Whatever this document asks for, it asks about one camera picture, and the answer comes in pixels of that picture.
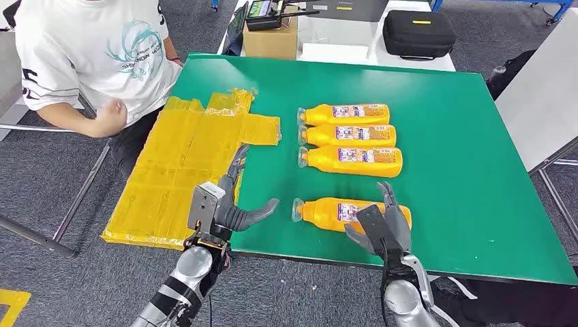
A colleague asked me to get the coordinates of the black shoe white sole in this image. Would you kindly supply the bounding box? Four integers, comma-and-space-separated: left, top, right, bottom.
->
431, 281, 480, 327

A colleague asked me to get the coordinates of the black tablet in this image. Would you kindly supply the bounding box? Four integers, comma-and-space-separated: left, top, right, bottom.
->
222, 2, 249, 57

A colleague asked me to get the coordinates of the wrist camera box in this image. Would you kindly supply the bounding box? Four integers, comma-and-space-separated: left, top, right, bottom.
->
356, 204, 390, 255
187, 181, 226, 234

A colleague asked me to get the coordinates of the person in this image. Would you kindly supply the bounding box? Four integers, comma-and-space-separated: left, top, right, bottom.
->
13, 0, 184, 181
431, 276, 578, 327

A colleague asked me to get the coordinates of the black remote controller with screen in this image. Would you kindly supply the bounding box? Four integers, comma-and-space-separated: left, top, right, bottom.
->
245, 0, 320, 31

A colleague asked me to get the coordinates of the person's right hand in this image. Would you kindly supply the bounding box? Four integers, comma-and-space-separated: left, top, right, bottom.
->
95, 99, 129, 138

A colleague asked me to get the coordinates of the black carry case yellow label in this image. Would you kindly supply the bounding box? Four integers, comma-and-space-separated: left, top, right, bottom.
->
382, 10, 457, 61
2, 0, 22, 30

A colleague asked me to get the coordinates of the brown cardboard box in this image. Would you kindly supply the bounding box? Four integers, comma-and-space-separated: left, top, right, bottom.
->
243, 6, 299, 61

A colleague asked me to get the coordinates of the white flat box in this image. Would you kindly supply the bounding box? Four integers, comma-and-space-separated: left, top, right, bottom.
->
300, 42, 370, 64

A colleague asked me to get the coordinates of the steel table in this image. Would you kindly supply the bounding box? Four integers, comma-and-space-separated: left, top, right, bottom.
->
0, 29, 112, 259

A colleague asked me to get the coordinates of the orange detergent bottle clear cap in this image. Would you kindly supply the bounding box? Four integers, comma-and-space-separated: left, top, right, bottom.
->
298, 124, 397, 149
296, 104, 391, 127
291, 197, 412, 234
298, 145, 404, 178

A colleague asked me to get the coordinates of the dark grey case yellow label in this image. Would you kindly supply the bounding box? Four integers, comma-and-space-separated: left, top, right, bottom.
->
311, 0, 390, 22

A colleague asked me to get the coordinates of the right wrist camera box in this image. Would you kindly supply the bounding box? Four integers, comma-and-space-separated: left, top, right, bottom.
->
356, 204, 390, 255

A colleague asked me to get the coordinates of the white table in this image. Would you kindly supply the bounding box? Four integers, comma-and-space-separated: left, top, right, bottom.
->
216, 0, 457, 72

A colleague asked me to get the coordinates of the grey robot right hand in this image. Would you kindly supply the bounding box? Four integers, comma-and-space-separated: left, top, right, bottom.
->
344, 181, 412, 256

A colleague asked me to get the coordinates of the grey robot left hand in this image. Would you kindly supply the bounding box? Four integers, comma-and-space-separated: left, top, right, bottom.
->
214, 143, 280, 233

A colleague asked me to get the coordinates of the yellow taped cardboard mat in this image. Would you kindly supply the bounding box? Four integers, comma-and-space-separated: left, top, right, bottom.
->
101, 89, 282, 251

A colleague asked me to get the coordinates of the grey table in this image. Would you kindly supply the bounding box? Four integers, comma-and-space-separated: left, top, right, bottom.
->
494, 7, 578, 247

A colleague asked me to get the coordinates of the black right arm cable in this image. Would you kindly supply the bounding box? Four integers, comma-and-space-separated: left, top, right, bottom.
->
379, 236, 391, 327

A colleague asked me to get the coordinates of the black bag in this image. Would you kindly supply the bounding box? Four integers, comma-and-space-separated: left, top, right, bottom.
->
485, 49, 538, 101

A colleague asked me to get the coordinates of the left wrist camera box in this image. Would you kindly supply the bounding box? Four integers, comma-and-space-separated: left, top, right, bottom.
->
187, 181, 226, 234

